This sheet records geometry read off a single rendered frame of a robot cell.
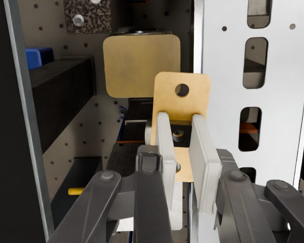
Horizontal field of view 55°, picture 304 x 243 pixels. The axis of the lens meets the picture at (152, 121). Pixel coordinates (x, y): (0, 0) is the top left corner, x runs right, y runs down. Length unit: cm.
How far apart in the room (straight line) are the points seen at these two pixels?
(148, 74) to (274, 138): 24
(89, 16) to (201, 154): 22
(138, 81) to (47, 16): 45
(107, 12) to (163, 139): 20
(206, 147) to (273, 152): 36
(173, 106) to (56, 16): 59
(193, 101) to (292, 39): 29
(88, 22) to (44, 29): 44
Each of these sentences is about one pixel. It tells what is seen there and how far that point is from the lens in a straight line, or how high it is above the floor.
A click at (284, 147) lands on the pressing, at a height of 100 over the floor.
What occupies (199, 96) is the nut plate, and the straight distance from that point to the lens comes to 20.
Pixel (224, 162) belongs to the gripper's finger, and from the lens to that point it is 16.
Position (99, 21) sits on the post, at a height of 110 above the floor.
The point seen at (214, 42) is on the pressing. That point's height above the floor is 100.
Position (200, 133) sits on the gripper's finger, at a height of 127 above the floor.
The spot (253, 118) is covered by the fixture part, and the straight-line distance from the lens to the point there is 62.
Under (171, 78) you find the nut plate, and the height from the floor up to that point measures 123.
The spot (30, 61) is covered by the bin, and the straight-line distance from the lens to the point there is 79.
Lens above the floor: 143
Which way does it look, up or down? 72 degrees down
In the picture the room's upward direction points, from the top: 179 degrees counter-clockwise
